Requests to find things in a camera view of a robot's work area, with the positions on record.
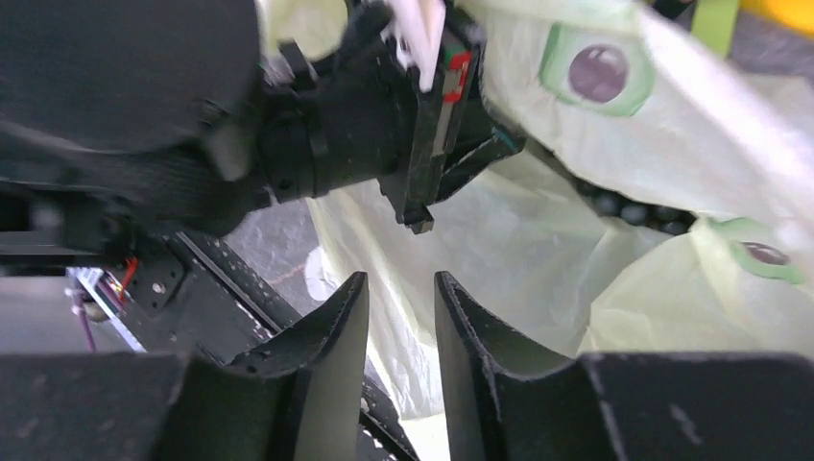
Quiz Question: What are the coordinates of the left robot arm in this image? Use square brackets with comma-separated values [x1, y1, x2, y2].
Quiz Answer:
[1, 1, 525, 268]

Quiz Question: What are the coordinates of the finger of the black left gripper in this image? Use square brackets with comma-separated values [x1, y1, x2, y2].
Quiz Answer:
[435, 130, 527, 203]

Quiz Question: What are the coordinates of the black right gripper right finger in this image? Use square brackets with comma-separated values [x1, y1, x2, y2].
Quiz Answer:
[435, 272, 813, 460]

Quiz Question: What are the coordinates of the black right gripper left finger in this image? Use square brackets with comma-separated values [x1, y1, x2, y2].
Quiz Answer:
[1, 272, 369, 460]

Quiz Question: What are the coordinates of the long green block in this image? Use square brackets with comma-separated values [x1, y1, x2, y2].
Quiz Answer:
[690, 0, 741, 59]

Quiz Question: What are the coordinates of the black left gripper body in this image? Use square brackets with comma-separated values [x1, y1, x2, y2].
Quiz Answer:
[258, 1, 484, 234]

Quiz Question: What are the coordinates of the yellow arch block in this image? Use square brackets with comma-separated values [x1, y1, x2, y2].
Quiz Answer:
[740, 0, 813, 38]

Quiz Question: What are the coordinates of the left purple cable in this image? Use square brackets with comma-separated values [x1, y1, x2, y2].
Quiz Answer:
[66, 286, 100, 354]

